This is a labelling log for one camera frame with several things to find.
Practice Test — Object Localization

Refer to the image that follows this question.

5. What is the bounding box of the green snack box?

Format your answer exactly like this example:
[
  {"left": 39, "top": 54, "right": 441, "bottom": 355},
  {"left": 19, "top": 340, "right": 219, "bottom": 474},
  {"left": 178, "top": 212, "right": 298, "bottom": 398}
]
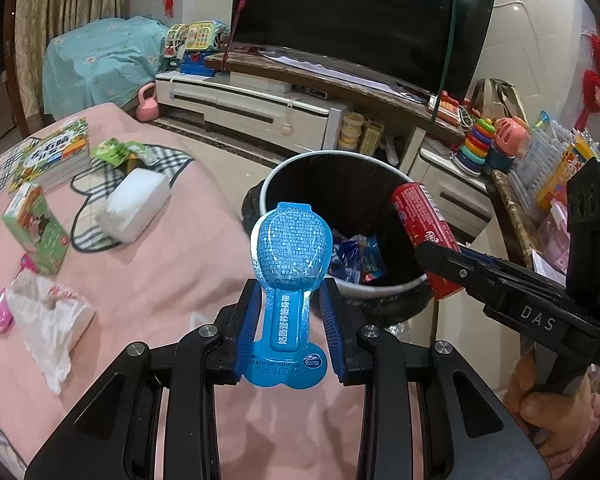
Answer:
[{"left": 1, "top": 182, "right": 71, "bottom": 276}]

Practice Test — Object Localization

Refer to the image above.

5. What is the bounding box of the red snack can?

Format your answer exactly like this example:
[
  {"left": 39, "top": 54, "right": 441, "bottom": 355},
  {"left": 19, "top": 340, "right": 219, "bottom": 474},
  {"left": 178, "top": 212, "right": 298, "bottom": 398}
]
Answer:
[{"left": 391, "top": 181, "right": 465, "bottom": 302}]

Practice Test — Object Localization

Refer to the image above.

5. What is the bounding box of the pink round toy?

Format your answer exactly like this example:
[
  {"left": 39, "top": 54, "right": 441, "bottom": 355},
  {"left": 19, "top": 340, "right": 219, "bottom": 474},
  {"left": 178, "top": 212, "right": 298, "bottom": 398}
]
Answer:
[{"left": 492, "top": 116, "right": 531, "bottom": 157}]

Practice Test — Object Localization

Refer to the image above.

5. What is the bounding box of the red toy telephone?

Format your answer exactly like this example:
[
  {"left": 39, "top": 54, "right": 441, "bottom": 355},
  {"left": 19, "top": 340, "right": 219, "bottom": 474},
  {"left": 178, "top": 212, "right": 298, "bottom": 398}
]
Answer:
[{"left": 437, "top": 91, "right": 463, "bottom": 123}]

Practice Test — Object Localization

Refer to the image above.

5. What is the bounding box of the yellow toy phone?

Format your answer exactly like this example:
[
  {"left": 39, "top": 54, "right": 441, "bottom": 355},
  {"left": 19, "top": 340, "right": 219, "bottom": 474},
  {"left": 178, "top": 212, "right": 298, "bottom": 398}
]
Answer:
[{"left": 161, "top": 20, "right": 231, "bottom": 78}]

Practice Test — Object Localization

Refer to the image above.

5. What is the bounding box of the teal cloth covered furniture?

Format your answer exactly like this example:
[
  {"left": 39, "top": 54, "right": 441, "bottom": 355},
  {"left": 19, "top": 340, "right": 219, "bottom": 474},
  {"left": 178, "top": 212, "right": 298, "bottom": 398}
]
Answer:
[{"left": 42, "top": 16, "right": 170, "bottom": 121}]

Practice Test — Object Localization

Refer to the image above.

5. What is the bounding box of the green snack wrapper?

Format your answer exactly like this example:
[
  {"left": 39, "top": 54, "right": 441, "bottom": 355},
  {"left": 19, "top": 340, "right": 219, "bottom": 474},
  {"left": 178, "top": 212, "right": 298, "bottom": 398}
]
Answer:
[{"left": 89, "top": 137, "right": 148, "bottom": 168}]

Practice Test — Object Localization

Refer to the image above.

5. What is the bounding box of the white plastic bag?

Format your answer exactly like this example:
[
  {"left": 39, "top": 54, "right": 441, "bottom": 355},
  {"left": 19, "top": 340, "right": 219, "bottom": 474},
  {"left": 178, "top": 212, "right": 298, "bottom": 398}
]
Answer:
[{"left": 5, "top": 270, "right": 97, "bottom": 396}]

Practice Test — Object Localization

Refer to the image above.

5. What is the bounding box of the stack of picture books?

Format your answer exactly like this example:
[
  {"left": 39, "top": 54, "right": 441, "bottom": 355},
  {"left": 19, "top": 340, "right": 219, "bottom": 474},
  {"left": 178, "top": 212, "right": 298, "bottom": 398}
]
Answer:
[{"left": 7, "top": 117, "right": 91, "bottom": 196}]

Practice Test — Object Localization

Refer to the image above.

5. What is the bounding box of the black flat television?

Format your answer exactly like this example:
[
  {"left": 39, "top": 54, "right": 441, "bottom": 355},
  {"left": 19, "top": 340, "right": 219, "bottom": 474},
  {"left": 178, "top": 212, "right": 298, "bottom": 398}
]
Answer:
[{"left": 229, "top": 0, "right": 498, "bottom": 106}]

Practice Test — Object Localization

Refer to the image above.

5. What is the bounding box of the beige bag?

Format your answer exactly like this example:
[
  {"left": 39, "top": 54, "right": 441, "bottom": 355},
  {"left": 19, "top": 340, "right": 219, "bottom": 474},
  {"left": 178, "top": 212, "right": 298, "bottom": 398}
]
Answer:
[{"left": 467, "top": 77, "right": 523, "bottom": 126}]

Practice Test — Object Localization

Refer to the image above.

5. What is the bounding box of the blue foil snack bag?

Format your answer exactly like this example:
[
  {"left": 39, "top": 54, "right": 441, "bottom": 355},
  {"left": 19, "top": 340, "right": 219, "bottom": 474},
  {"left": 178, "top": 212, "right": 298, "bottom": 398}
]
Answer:
[{"left": 330, "top": 235, "right": 386, "bottom": 283}]

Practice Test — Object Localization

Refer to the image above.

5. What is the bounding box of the white tissue pack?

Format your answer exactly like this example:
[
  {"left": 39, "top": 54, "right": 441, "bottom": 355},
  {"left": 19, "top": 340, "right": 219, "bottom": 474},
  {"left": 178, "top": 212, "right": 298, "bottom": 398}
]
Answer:
[{"left": 94, "top": 167, "right": 173, "bottom": 243}]

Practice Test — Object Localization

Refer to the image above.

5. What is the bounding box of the white plastic rack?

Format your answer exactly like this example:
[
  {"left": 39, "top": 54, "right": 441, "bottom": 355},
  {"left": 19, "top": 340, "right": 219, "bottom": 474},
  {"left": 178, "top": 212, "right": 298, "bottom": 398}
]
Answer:
[{"left": 510, "top": 120, "right": 581, "bottom": 211}]

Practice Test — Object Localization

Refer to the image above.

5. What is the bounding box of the yellow grid toy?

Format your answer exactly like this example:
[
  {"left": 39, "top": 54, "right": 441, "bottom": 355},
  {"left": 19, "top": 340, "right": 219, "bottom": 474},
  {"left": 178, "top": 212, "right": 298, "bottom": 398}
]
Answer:
[{"left": 358, "top": 120, "right": 383, "bottom": 157}]

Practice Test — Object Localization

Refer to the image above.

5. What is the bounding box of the rainbow ring stacker toy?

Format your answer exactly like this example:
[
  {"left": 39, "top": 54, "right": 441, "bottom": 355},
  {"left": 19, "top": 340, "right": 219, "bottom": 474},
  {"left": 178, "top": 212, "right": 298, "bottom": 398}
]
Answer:
[{"left": 452, "top": 117, "right": 496, "bottom": 178}]

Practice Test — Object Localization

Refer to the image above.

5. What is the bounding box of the white television cabinet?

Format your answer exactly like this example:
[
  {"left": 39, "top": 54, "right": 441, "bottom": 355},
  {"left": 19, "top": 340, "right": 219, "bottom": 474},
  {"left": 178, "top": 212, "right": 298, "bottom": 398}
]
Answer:
[{"left": 154, "top": 52, "right": 496, "bottom": 241}]

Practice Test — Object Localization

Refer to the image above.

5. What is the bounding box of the blue spoon-shaped wrapper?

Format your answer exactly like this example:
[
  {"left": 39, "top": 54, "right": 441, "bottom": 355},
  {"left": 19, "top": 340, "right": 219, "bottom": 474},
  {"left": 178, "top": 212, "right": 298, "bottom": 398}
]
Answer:
[{"left": 235, "top": 201, "right": 333, "bottom": 390}]

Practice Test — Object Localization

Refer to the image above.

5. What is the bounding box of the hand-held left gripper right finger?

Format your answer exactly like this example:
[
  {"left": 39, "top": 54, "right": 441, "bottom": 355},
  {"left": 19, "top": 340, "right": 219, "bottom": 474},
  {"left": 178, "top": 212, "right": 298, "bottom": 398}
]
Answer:
[{"left": 319, "top": 277, "right": 551, "bottom": 480}]

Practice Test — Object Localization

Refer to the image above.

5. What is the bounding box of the pink kettlebell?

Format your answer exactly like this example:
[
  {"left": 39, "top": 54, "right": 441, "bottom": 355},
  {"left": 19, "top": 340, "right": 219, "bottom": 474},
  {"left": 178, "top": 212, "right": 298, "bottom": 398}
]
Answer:
[{"left": 136, "top": 83, "right": 158, "bottom": 122}]

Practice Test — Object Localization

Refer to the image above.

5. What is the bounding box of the white bin with black bag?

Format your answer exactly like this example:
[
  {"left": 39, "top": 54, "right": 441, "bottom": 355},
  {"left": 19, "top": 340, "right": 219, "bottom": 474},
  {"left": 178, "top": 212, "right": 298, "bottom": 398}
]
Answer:
[{"left": 241, "top": 150, "right": 436, "bottom": 333}]

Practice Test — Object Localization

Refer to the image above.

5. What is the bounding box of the red wall garland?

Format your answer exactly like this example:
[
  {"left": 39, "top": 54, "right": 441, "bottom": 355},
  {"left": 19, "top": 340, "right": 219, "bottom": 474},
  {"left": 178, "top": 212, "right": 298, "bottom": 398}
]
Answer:
[{"left": 575, "top": 35, "right": 600, "bottom": 131}]

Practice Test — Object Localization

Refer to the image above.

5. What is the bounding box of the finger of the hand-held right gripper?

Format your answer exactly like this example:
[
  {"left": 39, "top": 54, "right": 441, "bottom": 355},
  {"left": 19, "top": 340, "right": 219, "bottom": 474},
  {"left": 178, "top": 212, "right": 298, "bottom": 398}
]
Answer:
[
  {"left": 414, "top": 241, "right": 511, "bottom": 311},
  {"left": 457, "top": 250, "right": 568, "bottom": 293}
]

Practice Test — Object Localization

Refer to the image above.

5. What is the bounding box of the yellow printed box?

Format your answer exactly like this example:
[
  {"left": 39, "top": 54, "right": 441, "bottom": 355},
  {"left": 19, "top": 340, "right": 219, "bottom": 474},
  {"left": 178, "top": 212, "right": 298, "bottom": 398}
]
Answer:
[{"left": 537, "top": 135, "right": 600, "bottom": 211}]

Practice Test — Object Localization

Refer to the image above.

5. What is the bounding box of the yellow jar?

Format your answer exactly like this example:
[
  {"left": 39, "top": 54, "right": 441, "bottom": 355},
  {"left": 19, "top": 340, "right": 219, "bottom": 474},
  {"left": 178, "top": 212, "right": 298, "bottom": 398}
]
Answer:
[{"left": 340, "top": 112, "right": 365, "bottom": 150}]

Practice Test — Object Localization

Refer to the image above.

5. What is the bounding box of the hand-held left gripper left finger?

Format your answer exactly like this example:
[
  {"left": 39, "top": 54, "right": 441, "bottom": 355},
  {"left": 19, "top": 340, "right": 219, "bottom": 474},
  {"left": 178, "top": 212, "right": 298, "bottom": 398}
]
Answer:
[{"left": 24, "top": 280, "right": 261, "bottom": 480}]

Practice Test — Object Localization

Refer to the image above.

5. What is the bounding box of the person's right hand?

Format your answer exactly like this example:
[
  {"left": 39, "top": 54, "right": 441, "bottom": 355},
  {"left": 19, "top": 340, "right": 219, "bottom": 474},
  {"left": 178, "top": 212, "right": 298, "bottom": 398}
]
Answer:
[{"left": 502, "top": 355, "right": 600, "bottom": 471}]

